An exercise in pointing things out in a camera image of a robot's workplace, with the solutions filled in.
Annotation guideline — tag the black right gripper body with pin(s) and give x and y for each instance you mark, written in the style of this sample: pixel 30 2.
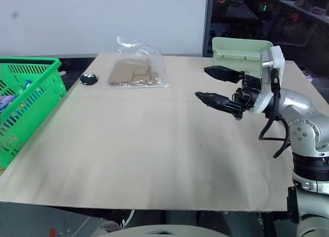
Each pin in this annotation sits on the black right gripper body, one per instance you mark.
pixel 248 93

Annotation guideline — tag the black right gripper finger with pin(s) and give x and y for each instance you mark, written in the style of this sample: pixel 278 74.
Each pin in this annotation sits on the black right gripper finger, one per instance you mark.
pixel 216 100
pixel 222 73

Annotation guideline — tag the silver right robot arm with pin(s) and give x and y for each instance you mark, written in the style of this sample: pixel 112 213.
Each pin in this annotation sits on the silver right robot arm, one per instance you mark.
pixel 307 126

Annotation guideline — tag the green plastic shopping basket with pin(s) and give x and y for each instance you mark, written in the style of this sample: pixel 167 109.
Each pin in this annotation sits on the green plastic shopping basket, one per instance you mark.
pixel 38 98

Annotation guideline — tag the pale green plastic bin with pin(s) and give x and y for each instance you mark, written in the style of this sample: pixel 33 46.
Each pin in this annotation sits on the pale green plastic bin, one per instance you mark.
pixel 236 53

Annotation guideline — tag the clear bag of cardboard pieces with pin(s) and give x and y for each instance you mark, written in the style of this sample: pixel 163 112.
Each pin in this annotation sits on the clear bag of cardboard pieces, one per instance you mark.
pixel 133 73

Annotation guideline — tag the black round spotted object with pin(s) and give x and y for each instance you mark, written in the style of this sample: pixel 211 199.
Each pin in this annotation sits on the black round spotted object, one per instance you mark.
pixel 89 79

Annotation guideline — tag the white partition board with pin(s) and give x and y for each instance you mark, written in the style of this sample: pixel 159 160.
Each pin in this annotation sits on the white partition board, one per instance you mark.
pixel 102 21

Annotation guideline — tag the grey rounded robot body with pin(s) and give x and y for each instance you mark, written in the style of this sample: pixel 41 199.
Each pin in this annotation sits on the grey rounded robot body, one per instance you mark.
pixel 164 228

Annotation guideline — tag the small blue packaged item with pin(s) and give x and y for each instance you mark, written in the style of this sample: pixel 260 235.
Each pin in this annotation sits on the small blue packaged item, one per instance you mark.
pixel 28 83

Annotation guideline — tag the purple blue packaged item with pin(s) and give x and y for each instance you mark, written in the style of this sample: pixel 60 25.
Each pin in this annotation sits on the purple blue packaged item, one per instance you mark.
pixel 7 101

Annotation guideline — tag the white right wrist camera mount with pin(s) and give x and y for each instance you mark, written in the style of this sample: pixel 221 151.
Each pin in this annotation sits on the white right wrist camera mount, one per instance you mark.
pixel 278 59

